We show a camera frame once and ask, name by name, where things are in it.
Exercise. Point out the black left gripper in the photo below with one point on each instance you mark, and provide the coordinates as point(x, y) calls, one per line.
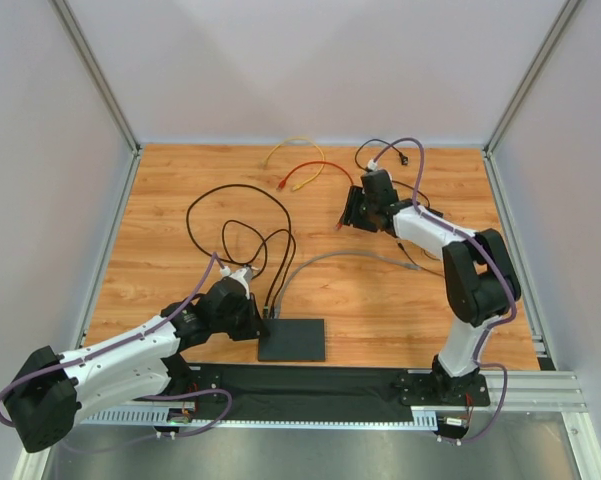
point(255, 317)

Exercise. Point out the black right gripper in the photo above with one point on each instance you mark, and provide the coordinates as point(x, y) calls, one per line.
point(355, 209)

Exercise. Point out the black network switch box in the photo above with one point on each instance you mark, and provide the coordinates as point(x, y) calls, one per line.
point(293, 340)

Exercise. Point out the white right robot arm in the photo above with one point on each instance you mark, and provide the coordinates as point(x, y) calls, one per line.
point(482, 287)

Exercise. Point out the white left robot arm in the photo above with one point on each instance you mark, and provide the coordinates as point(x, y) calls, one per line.
point(53, 392)

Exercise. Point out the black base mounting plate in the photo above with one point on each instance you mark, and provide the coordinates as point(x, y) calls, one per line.
point(345, 390)

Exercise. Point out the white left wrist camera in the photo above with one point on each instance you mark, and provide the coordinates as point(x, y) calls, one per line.
point(243, 275)

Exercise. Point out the black cable teal plug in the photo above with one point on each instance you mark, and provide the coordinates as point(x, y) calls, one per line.
point(245, 225)

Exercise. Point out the grey slotted cable duct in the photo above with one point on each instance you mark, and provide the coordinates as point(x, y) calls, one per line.
point(167, 416)

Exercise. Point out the aluminium front frame rail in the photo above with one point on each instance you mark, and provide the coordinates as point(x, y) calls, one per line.
point(515, 390)

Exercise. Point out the aluminium left frame post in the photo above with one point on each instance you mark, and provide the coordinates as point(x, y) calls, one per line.
point(78, 39)

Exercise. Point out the aluminium frame post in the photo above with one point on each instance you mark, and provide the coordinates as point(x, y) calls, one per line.
point(558, 27)
point(78, 39)

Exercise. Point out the aluminium right frame post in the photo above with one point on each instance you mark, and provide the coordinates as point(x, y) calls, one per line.
point(558, 27)

